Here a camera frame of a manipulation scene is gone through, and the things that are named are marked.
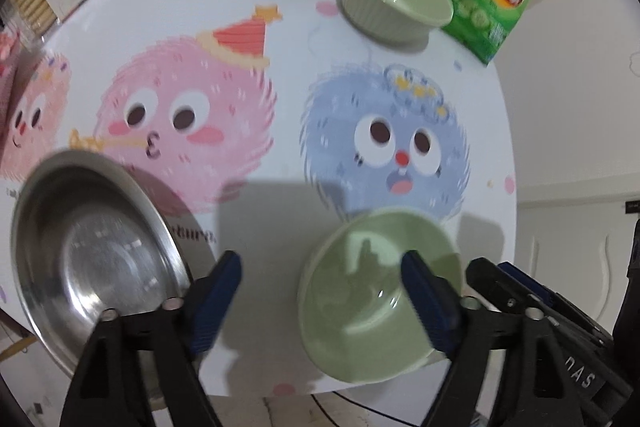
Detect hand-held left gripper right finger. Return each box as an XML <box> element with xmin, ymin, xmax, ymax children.
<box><xmin>400</xmin><ymin>250</ymin><xmax>576</xmax><ymax>427</ymax></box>

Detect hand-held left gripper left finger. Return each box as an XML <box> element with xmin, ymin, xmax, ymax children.
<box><xmin>59</xmin><ymin>250</ymin><xmax>243</xmax><ymax>427</ymax></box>

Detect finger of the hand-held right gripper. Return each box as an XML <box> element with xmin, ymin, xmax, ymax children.
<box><xmin>465</xmin><ymin>257</ymin><xmax>556</xmax><ymax>324</ymax></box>
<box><xmin>497</xmin><ymin>261</ymin><xmax>614</xmax><ymax>343</ymax></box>

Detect large steel bowl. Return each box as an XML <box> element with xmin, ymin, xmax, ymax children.
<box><xmin>10</xmin><ymin>148</ymin><xmax>193</xmax><ymax>380</ymax></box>

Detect pink marshmallow bag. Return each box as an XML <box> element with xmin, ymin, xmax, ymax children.
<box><xmin>0</xmin><ymin>29</ymin><xmax>23</xmax><ymax>142</ymax></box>

